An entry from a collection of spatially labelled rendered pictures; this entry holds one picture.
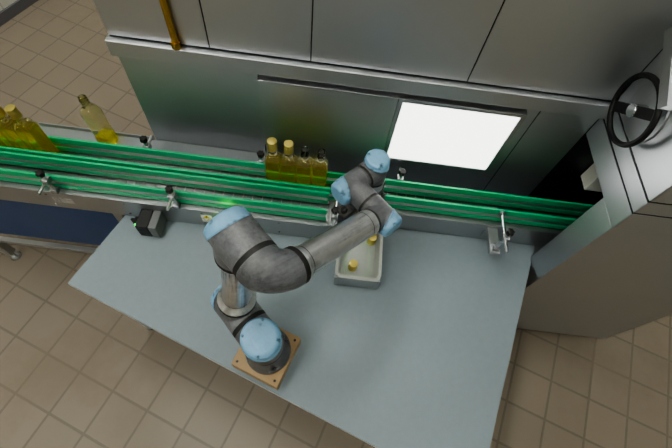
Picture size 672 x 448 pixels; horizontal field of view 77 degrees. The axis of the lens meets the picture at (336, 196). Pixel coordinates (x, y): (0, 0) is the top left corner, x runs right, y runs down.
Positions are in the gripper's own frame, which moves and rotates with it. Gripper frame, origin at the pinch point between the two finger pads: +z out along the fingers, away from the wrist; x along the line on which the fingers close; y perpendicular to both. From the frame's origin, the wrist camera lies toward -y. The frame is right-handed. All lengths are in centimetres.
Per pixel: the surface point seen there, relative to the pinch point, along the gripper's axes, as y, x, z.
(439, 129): 37.6, 3.2, -19.9
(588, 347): 95, -107, 99
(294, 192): -10.8, 24.2, 4.7
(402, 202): 20.5, -3.5, 5.5
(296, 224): -15.8, 16.1, 13.0
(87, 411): -128, 29, 99
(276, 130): -4.8, 44.0, -8.2
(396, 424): -30, -59, 24
